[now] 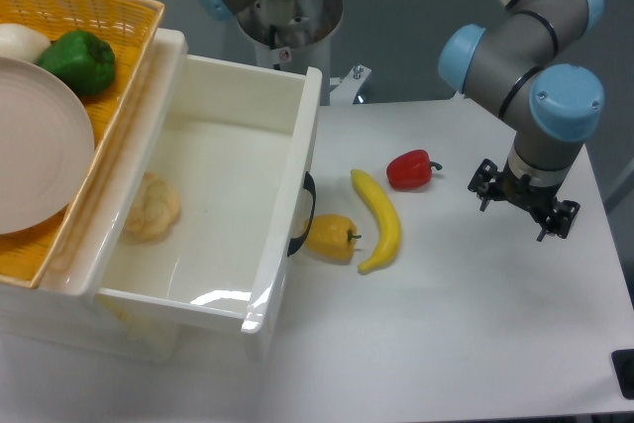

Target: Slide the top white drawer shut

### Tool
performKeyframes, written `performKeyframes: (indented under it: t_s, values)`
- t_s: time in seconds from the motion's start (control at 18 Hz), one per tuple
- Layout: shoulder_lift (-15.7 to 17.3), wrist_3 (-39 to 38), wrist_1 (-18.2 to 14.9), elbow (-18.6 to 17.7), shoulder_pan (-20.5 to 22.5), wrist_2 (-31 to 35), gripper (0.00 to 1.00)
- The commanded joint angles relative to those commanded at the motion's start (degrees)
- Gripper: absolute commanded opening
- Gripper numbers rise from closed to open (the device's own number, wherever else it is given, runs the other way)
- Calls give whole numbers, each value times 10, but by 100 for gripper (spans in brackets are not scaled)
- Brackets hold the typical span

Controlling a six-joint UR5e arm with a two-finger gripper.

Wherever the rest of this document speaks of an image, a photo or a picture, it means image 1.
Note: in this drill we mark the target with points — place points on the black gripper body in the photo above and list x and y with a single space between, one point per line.
539 202

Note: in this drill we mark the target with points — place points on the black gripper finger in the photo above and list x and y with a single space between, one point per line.
484 184
556 218

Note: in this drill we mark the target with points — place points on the white drawer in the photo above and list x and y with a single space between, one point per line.
237 144

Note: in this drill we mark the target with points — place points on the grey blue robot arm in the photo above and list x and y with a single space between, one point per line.
510 71

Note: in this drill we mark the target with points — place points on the white drawer cabinet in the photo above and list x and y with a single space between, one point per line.
66 308

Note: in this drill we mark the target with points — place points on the red bell pepper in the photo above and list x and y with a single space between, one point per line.
411 170

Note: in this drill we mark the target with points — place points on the yellow banana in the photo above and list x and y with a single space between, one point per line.
388 243

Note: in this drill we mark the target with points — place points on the black object at table edge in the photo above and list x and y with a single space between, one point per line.
623 363

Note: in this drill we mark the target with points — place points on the yellow bell pepper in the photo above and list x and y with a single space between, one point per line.
333 237

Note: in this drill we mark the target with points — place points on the bread roll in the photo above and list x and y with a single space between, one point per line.
154 209

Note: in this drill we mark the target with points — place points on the yellow woven basket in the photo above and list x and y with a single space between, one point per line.
129 27

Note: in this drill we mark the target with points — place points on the green bell pepper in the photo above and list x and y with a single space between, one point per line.
82 61

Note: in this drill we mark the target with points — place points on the pink plate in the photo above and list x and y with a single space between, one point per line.
47 145

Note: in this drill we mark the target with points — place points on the white round vegetable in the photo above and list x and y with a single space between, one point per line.
22 43

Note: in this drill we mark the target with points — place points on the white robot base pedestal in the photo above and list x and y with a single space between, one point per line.
293 35

